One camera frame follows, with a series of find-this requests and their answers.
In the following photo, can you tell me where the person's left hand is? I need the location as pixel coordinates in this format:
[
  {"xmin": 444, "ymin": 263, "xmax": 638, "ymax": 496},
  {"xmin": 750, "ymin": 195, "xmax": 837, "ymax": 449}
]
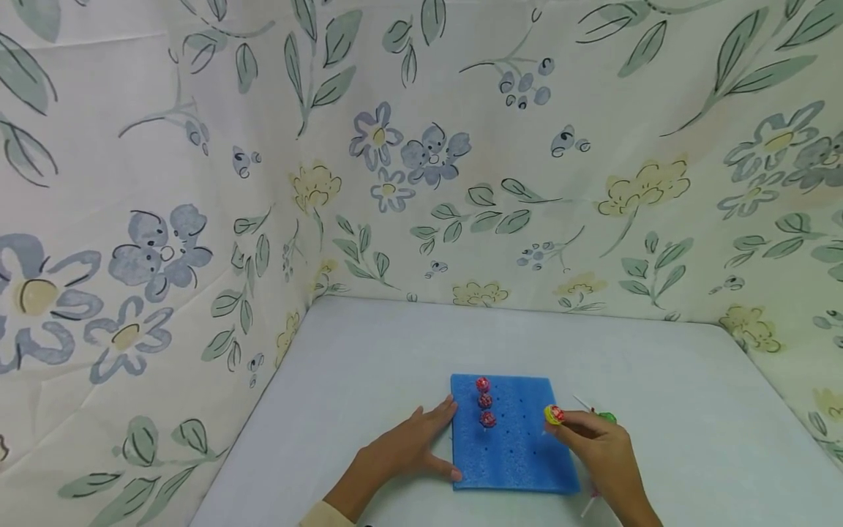
[{"xmin": 356, "ymin": 395, "xmax": 464, "ymax": 488}]

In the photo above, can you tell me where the person's right hand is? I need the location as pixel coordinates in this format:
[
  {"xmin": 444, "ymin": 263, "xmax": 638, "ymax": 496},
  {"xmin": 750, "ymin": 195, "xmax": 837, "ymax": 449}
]
[{"xmin": 545, "ymin": 410, "xmax": 651, "ymax": 510}]

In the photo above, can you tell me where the blue foam board with holes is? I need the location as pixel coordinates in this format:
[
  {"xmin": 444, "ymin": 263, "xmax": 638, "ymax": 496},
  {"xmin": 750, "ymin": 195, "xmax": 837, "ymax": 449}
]
[{"xmin": 450, "ymin": 374, "xmax": 582, "ymax": 496}]

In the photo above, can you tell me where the person's right forearm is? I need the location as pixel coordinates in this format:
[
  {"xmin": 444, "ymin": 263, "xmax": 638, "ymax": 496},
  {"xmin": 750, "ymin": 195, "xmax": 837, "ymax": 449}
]
[{"xmin": 620, "ymin": 489, "xmax": 667, "ymax": 527}]

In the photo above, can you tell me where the person's left forearm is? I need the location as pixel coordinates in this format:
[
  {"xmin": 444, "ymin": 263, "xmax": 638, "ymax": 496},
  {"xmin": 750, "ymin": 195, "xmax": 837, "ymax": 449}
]
[{"xmin": 299, "ymin": 461, "xmax": 383, "ymax": 527}]

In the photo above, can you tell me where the green wrapped lollipop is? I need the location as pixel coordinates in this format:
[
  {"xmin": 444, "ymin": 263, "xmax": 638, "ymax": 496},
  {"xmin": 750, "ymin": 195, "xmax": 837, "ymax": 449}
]
[{"xmin": 572, "ymin": 395, "xmax": 619, "ymax": 426}]

